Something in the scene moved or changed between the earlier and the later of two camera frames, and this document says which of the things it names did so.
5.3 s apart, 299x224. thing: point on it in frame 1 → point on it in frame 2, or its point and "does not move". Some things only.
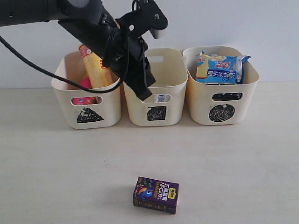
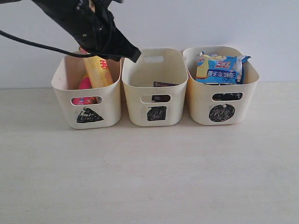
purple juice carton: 156,194 → 162,98
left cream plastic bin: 81,109 does not move
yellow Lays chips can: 99,76 does not move
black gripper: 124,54 → 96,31
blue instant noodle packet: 216,68 does not move
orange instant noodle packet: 227,96 does not move
